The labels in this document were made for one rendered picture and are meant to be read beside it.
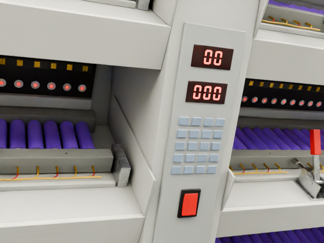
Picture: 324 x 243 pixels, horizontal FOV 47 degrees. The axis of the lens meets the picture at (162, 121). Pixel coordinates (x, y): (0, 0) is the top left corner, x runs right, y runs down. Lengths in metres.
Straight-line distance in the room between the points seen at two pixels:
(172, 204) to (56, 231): 0.12
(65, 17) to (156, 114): 0.13
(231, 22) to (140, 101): 0.13
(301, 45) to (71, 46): 0.25
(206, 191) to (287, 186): 0.16
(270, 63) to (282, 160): 0.19
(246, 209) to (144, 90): 0.19
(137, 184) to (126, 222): 0.05
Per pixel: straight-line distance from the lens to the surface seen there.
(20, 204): 0.41
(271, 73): 0.44
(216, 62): 0.39
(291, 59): 0.45
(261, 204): 0.50
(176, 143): 0.39
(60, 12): 0.34
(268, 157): 0.55
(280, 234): 0.76
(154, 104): 0.39
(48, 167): 0.44
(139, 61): 0.37
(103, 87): 0.56
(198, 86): 0.38
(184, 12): 0.37
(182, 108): 0.38
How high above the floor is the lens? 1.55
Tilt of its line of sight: 13 degrees down
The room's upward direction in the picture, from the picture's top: 8 degrees clockwise
